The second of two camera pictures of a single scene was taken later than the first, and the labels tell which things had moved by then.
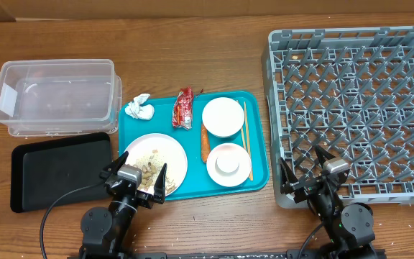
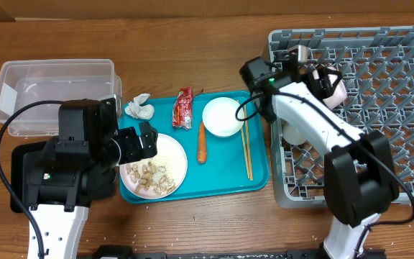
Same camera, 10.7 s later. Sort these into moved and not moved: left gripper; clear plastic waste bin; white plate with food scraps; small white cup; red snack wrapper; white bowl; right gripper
Moved: left gripper; right gripper; small white cup
Not moved: red snack wrapper; clear plastic waste bin; white bowl; white plate with food scraps
